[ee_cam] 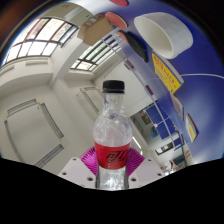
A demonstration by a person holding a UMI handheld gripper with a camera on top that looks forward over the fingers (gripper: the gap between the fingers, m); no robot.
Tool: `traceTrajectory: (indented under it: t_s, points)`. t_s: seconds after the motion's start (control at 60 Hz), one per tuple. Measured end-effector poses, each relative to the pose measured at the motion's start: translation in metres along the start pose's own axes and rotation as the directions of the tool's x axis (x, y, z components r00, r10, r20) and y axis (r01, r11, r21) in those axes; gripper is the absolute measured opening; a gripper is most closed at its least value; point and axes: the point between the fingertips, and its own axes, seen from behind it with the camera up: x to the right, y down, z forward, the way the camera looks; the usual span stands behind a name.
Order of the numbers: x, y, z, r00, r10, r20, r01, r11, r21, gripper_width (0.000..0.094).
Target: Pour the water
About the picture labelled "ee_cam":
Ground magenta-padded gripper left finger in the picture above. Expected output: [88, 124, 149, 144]
[57, 147, 99, 190]

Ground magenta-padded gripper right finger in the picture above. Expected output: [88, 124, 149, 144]
[125, 147, 166, 190]

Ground clear bottle with red label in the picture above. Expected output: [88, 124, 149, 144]
[92, 79, 133, 191]

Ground person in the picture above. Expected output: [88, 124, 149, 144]
[163, 158, 179, 174]

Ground blue partition screens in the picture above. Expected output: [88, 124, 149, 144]
[144, 101, 184, 149]

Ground grey book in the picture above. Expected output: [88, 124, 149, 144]
[170, 93, 185, 122]

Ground large yellow book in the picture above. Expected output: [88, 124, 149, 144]
[151, 52, 185, 95]

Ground black-framed glass door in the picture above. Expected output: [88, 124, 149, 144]
[70, 39, 118, 73]

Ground large black-framed window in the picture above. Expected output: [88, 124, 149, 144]
[3, 18, 79, 66]

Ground white mug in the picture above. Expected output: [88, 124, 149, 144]
[133, 11, 194, 60]

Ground flat round red coaster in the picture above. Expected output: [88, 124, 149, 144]
[109, 0, 130, 8]

